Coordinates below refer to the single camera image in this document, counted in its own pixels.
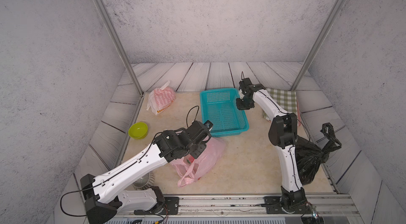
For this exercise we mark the teal plastic perforated basket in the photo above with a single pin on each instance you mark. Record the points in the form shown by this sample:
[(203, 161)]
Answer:
[(219, 107)]

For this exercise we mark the left aluminium frame post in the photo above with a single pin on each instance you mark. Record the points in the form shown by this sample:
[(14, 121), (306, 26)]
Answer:
[(99, 4)]

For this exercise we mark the silver ribbed metal cup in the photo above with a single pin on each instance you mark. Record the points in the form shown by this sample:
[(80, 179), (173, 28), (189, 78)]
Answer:
[(145, 182)]

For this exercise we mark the pink white striped tied bag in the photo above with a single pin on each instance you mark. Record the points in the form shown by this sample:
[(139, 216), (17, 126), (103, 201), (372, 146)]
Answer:
[(161, 98)]

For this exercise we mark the aluminium frame post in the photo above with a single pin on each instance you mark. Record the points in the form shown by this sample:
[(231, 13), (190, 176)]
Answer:
[(99, 4), (329, 22)]

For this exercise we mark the black plastic bag knotted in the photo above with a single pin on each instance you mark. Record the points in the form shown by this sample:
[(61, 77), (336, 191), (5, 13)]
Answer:
[(310, 156)]

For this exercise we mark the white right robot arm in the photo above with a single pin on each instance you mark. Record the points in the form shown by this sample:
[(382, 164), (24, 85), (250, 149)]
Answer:
[(283, 135)]

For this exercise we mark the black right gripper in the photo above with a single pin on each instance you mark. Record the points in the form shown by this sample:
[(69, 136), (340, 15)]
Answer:
[(240, 107)]

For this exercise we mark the green white checkered cloth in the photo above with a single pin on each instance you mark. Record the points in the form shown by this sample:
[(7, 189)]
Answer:
[(287, 100)]

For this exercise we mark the pink plastic bag apple print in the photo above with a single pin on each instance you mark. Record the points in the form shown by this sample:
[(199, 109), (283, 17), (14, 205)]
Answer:
[(192, 169)]

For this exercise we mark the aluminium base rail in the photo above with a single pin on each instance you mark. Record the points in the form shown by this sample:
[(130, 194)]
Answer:
[(318, 207)]

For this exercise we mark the right aluminium frame post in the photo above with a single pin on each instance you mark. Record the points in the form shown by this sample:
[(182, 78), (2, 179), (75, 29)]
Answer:
[(329, 22)]

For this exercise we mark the green plastic bowl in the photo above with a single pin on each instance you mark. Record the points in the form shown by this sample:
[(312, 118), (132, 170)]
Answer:
[(138, 130)]

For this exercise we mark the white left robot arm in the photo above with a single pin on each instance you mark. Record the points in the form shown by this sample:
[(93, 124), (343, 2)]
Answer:
[(106, 195)]

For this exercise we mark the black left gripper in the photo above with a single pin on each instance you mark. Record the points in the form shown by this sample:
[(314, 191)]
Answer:
[(202, 146)]

